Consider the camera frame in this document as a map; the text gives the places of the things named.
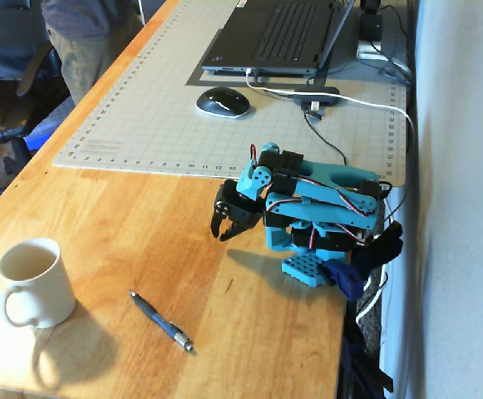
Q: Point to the black device on silver base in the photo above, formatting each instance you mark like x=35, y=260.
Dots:
x=372, y=29

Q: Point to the white ceramic mug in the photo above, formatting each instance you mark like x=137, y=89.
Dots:
x=41, y=295

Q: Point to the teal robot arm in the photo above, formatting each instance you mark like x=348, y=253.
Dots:
x=320, y=170

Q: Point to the person in khaki trousers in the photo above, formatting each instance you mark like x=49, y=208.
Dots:
x=87, y=54

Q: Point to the black office chair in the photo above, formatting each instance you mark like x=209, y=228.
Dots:
x=4, y=120

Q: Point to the black computer mouse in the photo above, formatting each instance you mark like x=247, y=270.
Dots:
x=223, y=103

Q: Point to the black table clamp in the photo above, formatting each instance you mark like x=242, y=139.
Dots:
x=384, y=247

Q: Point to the blue mechanical pen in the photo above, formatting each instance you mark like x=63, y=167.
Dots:
x=162, y=322

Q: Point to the black usb hub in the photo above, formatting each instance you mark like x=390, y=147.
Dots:
x=316, y=95

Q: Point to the dark gray laptop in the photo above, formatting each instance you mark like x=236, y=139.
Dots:
x=282, y=37

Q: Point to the gray gridded cutting mat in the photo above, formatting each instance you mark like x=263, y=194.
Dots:
x=158, y=124

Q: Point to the blue table clamp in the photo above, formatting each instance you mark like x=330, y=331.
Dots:
x=345, y=280

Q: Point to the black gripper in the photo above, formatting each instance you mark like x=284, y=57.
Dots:
x=238, y=213

